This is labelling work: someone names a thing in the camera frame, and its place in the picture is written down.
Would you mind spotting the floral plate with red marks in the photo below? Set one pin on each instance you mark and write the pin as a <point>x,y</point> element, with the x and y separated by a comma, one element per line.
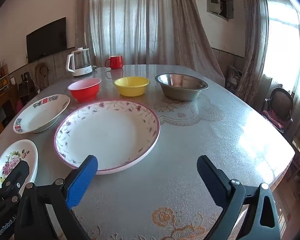
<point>40,117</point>

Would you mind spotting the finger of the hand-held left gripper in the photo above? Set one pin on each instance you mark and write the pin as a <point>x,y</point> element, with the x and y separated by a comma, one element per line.
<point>18,173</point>

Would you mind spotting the wide beige curtain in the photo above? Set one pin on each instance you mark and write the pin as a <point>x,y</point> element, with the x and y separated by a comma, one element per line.
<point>145,22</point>

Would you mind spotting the black wall television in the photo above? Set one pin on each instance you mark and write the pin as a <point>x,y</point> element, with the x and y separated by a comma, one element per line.
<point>46,40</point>

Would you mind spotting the black mesh back chair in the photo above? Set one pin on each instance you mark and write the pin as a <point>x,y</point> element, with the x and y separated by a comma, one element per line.
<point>280,100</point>

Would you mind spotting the pink cloth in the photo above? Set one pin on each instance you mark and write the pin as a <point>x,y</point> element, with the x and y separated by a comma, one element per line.
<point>273,118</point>

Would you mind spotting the white electric kettle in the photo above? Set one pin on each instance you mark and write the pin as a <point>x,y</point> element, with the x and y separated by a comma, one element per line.
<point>81,65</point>

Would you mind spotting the yellow bowl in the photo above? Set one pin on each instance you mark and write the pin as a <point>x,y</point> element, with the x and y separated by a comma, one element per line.
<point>132,88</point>

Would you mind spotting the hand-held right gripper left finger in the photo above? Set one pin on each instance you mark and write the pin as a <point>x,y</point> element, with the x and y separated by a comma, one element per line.
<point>82,181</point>

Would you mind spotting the printed bag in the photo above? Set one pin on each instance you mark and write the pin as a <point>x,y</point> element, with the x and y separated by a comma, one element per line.
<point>233,78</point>

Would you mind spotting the stainless steel bowl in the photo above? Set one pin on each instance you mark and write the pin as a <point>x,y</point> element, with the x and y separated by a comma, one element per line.
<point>182,90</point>

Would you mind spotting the grey electrical panel box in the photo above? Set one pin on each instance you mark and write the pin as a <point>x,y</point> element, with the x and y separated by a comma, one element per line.
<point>216,2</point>

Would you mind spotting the red bowl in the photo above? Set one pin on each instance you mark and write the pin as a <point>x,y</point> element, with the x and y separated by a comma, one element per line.
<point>85,91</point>

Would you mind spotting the black speaker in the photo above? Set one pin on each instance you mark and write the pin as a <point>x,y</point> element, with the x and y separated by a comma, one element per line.
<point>23,88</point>

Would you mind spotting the red mug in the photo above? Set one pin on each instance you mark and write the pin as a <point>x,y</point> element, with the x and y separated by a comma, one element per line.
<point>116,62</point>

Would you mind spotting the wooden cabinet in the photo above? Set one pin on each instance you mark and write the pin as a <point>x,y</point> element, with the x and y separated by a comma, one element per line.
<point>1,105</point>

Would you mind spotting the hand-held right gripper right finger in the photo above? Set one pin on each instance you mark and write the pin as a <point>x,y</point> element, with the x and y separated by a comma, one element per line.
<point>210,180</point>

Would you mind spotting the narrow beige curtain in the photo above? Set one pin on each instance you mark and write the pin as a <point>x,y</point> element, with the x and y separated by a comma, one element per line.
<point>256,45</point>

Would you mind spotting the small rose print plate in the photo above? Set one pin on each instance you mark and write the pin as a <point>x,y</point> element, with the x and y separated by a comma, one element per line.
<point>15,155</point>

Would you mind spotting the large pink rim floral plate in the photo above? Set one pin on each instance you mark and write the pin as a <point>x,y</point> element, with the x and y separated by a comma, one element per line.
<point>110,135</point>

